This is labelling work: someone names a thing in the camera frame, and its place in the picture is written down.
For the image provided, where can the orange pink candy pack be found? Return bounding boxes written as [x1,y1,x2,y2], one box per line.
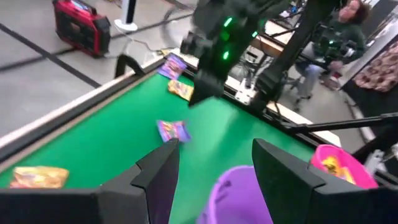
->
[9,166,70,190]

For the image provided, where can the pink halloween bucket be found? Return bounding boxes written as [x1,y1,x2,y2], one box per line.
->
[310,144,379,190]

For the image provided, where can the person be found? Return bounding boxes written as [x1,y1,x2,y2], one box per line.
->
[292,0,371,110]

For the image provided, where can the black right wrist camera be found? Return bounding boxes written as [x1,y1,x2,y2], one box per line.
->
[180,30,208,60]

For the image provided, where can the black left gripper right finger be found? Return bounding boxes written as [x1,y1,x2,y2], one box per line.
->
[252,138,398,224]

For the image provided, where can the purple candy pack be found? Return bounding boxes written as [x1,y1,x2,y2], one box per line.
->
[157,53,188,81]
[156,119,192,144]

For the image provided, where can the black curved frame bracket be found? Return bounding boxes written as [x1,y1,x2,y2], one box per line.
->
[114,54,146,78]

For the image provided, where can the yellow sour patch pack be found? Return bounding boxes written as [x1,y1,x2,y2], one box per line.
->
[167,79,195,102]

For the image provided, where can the purple halloween bucket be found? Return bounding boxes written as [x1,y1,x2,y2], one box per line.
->
[196,165,274,224]

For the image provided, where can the yellow candy pack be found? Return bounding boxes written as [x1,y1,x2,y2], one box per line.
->
[322,155,357,184]

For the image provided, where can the white power strip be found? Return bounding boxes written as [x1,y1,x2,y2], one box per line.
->
[234,79,259,105]

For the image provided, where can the red black power station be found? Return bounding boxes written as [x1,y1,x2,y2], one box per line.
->
[52,0,112,58]

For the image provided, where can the floral patterned fabric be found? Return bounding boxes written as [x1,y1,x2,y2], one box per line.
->
[353,43,398,94]

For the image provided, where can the tower fan with white base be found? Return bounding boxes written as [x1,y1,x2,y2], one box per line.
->
[113,0,139,32]

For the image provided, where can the wooden desk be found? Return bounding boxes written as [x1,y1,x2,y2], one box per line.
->
[251,18,312,58]

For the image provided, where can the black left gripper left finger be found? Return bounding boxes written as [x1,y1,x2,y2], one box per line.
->
[0,139,180,224]

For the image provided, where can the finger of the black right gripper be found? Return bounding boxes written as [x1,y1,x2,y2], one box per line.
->
[188,70,212,106]
[206,74,225,99]

